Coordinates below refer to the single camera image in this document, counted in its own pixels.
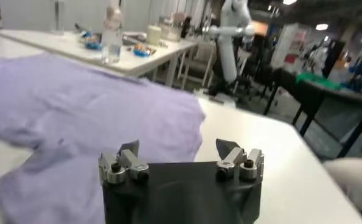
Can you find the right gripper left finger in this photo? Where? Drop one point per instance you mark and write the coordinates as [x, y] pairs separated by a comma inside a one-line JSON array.
[[129, 162]]

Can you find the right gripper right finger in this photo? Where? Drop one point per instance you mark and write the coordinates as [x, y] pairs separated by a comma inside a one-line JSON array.
[[232, 158]]

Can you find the purple t-shirt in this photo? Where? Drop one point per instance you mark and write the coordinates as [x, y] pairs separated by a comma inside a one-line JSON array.
[[92, 106]]

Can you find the black table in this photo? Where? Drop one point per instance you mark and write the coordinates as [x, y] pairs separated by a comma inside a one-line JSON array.
[[308, 91]]

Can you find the white humanoid robot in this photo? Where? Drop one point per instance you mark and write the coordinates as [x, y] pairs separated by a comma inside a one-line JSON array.
[[227, 51]]

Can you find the blue white snack packet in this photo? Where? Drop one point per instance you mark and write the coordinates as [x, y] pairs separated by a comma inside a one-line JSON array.
[[141, 51]]

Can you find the green cloth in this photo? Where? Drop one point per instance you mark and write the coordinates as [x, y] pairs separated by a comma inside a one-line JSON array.
[[317, 80]]

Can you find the seated person beige trousers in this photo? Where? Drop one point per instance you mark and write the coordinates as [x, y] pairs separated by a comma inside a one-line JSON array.
[[354, 182]]

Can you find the tall clear water bottle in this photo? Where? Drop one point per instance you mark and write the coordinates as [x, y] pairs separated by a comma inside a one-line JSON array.
[[111, 39]]

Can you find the blue striped snack packet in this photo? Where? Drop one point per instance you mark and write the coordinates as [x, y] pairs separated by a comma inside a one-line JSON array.
[[93, 42]]

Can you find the cream thermos jug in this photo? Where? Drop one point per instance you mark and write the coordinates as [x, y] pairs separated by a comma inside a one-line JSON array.
[[154, 35]]

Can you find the white side table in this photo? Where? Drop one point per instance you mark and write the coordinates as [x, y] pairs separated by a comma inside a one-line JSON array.
[[62, 45]]

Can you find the white rice cooker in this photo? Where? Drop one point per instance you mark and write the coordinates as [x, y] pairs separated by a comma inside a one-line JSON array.
[[170, 29]]

